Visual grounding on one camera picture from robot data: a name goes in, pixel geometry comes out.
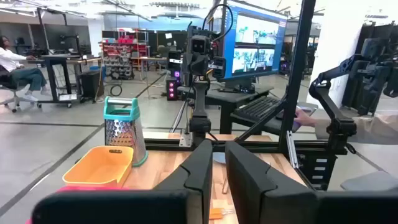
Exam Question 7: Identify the black monitor desk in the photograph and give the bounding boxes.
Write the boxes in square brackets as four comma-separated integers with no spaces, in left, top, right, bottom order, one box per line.
[177,84,275,135]

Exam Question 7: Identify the office chair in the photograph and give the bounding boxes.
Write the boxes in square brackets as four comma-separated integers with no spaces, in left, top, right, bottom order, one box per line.
[0,64,43,113]

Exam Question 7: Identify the computer tower pink lights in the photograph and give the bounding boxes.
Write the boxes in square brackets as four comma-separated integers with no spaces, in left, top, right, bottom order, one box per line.
[166,70,182,101]

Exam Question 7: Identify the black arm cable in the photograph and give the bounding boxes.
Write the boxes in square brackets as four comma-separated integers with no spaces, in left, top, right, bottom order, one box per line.
[201,3,234,43]

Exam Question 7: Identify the black diagonal frame brace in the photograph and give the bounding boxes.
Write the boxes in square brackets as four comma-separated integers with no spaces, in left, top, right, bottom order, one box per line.
[234,95,289,144]

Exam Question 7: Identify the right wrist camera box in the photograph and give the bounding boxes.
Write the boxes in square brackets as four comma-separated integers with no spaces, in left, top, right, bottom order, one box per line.
[189,34,212,54]

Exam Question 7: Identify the orange plastic bin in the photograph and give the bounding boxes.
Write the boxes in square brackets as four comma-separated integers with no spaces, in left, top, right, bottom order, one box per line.
[62,145,134,189]

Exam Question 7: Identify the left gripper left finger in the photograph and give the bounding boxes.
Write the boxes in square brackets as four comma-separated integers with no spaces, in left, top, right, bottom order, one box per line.
[30,139,214,224]

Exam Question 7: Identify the person's hand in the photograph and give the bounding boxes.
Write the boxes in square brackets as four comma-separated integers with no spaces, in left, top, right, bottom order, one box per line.
[294,108,317,128]

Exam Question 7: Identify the wooden top desk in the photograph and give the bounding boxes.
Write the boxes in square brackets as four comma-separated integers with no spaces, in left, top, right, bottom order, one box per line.
[27,53,104,109]

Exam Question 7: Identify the large monitor blue screen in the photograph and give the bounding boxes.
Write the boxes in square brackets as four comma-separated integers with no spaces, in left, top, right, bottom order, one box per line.
[217,1,289,94]

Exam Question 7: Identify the person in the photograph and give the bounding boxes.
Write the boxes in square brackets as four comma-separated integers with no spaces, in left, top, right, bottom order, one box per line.
[0,35,50,102]

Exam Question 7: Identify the black cable coil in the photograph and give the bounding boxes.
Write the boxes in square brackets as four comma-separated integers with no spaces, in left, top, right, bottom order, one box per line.
[109,83,123,97]

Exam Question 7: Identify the black slotted frame leg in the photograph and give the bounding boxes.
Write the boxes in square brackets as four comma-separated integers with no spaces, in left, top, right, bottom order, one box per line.
[295,152,338,191]

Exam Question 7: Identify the clear spoon orange handle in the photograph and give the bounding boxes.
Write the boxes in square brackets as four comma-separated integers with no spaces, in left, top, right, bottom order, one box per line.
[208,207,236,221]

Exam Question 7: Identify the person's forearm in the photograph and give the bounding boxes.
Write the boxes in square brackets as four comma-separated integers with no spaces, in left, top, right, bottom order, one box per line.
[313,112,398,146]

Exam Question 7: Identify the shelf with red bins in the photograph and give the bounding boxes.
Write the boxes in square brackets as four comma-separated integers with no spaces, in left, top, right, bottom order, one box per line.
[99,28,150,81]

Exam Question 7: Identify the black articulated mount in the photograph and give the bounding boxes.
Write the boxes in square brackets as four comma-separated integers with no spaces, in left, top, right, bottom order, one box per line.
[308,21,398,155]

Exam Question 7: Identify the black keyboard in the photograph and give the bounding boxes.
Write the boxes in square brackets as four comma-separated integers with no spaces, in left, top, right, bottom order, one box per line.
[233,95,282,123]

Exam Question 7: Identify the black frame post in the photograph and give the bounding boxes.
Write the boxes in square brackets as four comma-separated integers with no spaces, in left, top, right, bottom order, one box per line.
[278,0,317,153]

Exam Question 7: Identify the black box under desk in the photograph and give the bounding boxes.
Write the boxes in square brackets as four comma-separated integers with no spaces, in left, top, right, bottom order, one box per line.
[80,70,105,100]

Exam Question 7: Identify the black frame rail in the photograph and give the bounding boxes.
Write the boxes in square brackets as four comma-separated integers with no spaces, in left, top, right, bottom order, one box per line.
[144,138,348,156]

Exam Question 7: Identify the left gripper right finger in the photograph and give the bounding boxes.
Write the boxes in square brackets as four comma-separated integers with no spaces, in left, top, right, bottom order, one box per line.
[225,141,398,224]

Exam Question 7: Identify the blue silicone spatula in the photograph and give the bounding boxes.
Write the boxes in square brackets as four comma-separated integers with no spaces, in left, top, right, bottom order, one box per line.
[213,151,227,165]

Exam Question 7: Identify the silver metal bracket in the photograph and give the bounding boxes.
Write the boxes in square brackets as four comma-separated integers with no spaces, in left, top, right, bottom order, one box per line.
[178,129,193,148]

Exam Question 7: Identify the teal handled box grater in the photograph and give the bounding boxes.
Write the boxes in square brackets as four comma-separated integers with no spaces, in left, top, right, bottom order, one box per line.
[103,95,149,168]

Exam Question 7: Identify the silver metal strip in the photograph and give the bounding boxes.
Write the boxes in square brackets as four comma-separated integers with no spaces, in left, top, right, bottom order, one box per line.
[285,130,300,169]

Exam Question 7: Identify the black keyboard tray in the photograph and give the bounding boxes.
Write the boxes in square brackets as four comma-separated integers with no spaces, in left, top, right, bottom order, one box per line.
[229,101,318,135]

